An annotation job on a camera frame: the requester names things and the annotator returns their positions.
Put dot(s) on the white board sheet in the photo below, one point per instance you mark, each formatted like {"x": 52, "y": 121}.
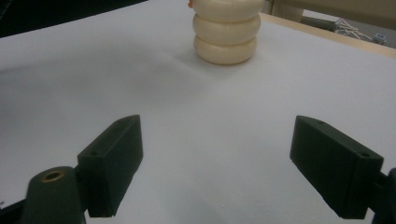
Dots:
{"x": 199, "y": 102}

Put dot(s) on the pale blue plastic item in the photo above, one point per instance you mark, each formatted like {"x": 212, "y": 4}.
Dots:
{"x": 379, "y": 38}

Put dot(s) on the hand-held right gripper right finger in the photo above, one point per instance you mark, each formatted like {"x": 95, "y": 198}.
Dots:
{"x": 336, "y": 165}

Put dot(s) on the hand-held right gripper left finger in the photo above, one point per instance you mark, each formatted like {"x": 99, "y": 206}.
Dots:
{"x": 110, "y": 161}

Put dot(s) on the black curtain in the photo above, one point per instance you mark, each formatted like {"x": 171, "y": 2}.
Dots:
{"x": 46, "y": 14}

